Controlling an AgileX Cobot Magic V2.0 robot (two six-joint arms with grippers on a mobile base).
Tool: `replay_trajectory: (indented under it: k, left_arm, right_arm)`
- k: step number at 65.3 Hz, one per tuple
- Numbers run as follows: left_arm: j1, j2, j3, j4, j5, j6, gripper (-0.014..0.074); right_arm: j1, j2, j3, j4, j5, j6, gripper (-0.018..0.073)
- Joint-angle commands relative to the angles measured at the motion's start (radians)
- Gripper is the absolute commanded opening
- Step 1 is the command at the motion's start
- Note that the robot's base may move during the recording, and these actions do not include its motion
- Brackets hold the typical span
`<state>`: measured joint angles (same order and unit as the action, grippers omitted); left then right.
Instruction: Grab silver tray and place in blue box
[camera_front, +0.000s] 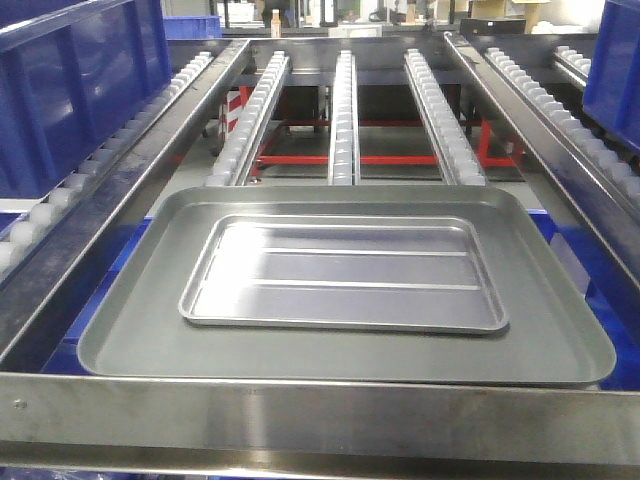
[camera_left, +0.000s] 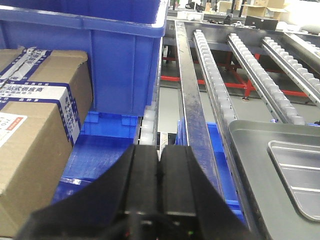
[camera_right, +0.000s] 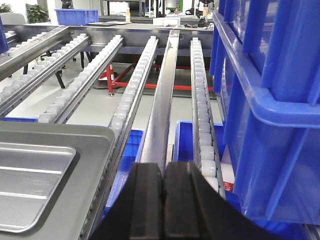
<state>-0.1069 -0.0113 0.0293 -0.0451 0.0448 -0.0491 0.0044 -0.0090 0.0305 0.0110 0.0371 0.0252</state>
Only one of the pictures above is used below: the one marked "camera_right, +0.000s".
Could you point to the blue bin below rack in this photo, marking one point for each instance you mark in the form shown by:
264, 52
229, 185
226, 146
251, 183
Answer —
183, 145
131, 150

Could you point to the green potted plant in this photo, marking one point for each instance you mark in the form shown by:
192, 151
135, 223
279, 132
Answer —
36, 14

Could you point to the steel divider bar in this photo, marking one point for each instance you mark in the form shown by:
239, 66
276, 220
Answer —
157, 133

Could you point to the white roller conveyor rail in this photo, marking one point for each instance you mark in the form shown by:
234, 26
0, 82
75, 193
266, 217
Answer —
64, 106
121, 124
205, 146
12, 95

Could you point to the silver ribbed metal tray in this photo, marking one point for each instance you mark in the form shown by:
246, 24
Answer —
51, 178

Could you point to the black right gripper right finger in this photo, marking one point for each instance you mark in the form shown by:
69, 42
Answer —
193, 210

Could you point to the large blue plastic crate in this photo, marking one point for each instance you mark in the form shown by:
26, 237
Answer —
265, 64

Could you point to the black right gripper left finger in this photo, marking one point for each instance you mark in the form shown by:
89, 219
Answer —
137, 212

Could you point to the distant blue crate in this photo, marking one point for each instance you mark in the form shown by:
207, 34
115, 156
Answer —
77, 17

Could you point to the red metal frame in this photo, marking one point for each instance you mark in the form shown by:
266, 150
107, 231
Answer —
181, 86

